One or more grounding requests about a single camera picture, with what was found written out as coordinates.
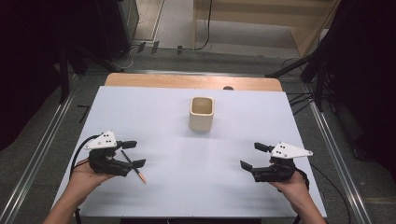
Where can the person's right hand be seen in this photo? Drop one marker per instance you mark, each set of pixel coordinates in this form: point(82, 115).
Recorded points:
point(291, 188)

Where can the person's left hand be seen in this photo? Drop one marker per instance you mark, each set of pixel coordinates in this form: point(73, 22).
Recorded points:
point(81, 179)

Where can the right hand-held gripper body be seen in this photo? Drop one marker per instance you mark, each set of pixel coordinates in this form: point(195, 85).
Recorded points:
point(274, 174)

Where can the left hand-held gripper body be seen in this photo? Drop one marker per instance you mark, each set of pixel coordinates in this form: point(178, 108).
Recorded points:
point(106, 165)

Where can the black metal stand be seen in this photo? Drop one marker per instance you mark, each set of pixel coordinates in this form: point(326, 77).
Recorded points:
point(63, 77)
point(319, 84)

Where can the black cabinet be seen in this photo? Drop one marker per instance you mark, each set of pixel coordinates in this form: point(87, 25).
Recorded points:
point(118, 28)

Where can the light wooden frame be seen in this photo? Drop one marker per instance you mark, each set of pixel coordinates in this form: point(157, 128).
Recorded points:
point(255, 12)

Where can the dark round table grommet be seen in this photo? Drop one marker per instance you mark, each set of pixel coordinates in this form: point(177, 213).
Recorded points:
point(228, 88)

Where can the dark blue and gold pen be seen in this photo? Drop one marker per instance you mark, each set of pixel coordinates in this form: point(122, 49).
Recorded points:
point(134, 169)

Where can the metal floor rail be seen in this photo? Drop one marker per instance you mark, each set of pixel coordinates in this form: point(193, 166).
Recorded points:
point(37, 158)
point(193, 72)
point(337, 161)

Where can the dark curtain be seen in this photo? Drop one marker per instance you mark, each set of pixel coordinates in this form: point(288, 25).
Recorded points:
point(28, 62)
point(364, 77)

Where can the cream square pen holder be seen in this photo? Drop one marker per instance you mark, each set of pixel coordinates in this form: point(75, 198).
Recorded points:
point(201, 119)

